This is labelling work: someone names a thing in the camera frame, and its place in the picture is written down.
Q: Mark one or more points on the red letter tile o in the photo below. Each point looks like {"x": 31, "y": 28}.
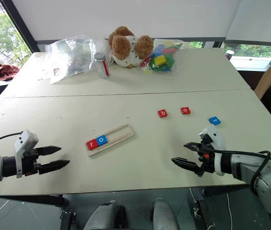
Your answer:
{"x": 185, "y": 110}

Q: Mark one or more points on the brown and white teddy bear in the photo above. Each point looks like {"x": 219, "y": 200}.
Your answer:
{"x": 125, "y": 48}

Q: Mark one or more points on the clear plastic zip bag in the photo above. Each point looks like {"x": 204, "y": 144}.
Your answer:
{"x": 70, "y": 57}

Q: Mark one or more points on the dark red cloth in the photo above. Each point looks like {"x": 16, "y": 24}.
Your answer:
{"x": 5, "y": 72}

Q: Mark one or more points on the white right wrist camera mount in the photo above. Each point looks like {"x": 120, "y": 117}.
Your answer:
{"x": 215, "y": 136}

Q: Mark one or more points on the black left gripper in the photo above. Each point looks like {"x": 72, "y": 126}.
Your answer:
{"x": 31, "y": 163}

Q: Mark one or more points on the person's bare forearm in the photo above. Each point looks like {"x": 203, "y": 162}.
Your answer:
{"x": 266, "y": 79}

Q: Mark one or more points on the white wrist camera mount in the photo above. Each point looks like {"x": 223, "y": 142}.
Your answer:
{"x": 215, "y": 136}
{"x": 26, "y": 140}

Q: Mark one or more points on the paper cup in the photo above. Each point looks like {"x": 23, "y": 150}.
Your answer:
{"x": 229, "y": 55}

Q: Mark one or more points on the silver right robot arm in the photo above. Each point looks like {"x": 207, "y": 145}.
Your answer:
{"x": 264, "y": 177}

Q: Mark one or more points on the red letter tile r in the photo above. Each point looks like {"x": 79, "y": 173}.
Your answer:
{"x": 92, "y": 145}

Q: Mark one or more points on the wooden letter tray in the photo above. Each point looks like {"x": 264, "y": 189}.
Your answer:
{"x": 121, "y": 134}

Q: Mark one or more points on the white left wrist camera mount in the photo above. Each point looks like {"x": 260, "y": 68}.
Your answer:
{"x": 26, "y": 140}

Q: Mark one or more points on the bag of coloured blocks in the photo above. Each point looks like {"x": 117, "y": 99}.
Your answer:
{"x": 166, "y": 57}

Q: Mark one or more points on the grey rounded shape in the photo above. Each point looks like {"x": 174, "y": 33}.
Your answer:
{"x": 165, "y": 215}
{"x": 104, "y": 218}

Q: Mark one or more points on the clear jar with grey lid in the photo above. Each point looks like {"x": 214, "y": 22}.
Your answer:
{"x": 101, "y": 67}

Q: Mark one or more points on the black window frame post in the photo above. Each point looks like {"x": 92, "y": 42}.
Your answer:
{"x": 20, "y": 26}

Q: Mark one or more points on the red letter tile b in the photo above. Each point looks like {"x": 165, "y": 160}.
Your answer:
{"x": 163, "y": 113}

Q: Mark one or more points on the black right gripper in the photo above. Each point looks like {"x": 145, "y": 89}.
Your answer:
{"x": 207, "y": 163}

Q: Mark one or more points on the blue letter tile o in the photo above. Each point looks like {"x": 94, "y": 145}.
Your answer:
{"x": 102, "y": 140}

